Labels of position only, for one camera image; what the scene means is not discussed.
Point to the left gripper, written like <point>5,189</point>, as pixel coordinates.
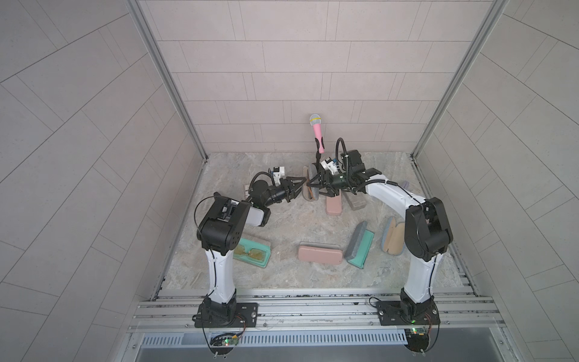
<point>286,191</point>

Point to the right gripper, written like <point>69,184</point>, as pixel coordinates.
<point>328,175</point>

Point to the beige case with glasses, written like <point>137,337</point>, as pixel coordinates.
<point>309,193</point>

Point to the pink grey case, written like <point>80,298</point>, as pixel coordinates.
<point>334,205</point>

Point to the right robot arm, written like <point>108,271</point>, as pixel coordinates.
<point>427,232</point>

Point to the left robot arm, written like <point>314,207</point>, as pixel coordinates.
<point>220,232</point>

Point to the pink closed glasses case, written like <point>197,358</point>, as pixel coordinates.
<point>320,254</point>

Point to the mint case yellow glasses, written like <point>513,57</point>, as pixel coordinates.
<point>253,252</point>

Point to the blue case beige lining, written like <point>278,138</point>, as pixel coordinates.
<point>392,240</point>

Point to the pink toy microphone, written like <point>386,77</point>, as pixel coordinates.
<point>315,121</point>

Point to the left circuit board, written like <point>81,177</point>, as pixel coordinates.
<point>227,340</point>

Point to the circuit board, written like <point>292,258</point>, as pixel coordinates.
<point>227,340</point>
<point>418,340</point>

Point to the right circuit board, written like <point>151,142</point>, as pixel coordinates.
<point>418,340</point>

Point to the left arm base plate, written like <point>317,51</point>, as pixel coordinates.
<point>233,315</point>

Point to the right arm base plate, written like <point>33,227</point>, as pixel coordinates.
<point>407,313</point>

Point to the aluminium mounting rail frame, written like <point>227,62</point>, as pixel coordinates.
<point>469,324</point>

